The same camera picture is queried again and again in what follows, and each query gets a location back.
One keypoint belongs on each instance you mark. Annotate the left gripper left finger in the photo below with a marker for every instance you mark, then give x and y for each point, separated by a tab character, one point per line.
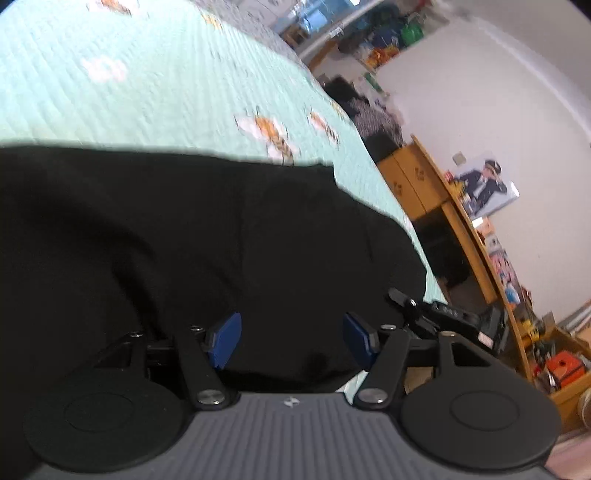
202	355

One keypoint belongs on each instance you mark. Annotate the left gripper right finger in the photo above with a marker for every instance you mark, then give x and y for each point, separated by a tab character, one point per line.
383	356

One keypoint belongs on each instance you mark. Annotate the black garment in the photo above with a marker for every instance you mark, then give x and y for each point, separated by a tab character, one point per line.
97	244

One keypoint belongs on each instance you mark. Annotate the black white patterned clothes pile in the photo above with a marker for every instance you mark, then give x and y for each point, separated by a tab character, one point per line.
370	121

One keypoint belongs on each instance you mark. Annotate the orange toy in box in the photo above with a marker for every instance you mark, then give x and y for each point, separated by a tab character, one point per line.
566	367

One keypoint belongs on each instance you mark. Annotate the pilot portrait poster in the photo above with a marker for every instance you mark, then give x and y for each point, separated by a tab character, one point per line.
483	186

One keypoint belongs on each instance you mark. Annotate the yellow wooden desk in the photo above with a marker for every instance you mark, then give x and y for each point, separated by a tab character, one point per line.
454	250

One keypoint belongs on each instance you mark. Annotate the mint bee quilt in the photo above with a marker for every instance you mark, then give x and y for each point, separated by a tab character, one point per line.
176	77

